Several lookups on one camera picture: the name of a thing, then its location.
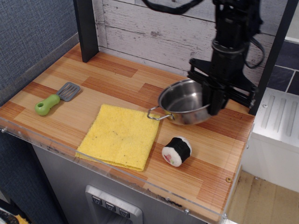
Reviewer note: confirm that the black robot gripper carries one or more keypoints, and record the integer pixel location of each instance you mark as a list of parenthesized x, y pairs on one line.
[(222, 77)]

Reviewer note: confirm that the stainless steel pot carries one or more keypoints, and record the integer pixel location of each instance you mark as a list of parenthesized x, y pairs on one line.
[(182, 104)]

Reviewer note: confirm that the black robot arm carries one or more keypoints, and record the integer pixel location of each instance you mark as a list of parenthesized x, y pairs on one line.
[(234, 47)]

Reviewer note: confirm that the plush sushi roll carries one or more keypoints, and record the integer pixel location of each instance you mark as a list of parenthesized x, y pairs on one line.
[(177, 151)]

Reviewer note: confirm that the white ridged cabinet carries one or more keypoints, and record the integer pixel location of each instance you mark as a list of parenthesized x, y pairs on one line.
[(272, 151)]

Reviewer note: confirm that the yellow folded cloth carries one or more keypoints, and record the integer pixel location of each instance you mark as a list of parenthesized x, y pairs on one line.
[(121, 137)]

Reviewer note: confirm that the silver dispenser button panel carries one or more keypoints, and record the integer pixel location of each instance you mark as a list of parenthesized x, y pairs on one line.
[(108, 209)]

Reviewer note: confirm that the yellow object at corner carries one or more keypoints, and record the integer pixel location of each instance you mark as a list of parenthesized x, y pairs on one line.
[(9, 217)]

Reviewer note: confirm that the black right frame post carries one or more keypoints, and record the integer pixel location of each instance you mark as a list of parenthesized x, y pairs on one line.
[(274, 52)]

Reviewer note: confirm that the black frame post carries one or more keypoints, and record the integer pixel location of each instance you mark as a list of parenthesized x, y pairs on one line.
[(86, 28), (274, 52)]

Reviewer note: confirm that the green handled grey spatula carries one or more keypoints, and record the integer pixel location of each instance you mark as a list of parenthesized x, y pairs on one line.
[(66, 93)]

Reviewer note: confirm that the black left frame post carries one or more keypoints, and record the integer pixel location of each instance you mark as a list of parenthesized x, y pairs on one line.
[(86, 28)]

